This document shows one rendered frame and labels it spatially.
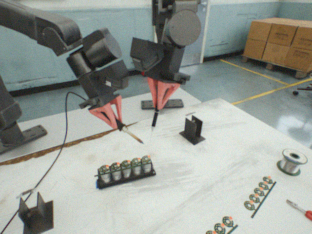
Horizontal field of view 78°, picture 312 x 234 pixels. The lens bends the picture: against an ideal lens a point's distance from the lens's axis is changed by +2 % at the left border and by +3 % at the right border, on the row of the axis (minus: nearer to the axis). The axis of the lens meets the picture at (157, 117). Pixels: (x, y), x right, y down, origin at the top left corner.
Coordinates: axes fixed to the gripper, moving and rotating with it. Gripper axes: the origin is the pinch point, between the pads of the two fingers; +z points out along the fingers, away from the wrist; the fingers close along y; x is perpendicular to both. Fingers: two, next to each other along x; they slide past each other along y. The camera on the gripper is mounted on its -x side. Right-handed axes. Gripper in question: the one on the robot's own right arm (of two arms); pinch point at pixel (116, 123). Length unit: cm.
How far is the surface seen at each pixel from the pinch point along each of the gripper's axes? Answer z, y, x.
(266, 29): 38, 372, -14
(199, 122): 15.3, 22.6, -11.6
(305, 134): 122, 168, -38
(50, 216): 10.6, -22.0, 10.3
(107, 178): 10.9, -9.3, 3.0
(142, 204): 19.1, -9.3, -4.9
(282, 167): 33, 20, -33
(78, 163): 7.5, -7.0, 17.0
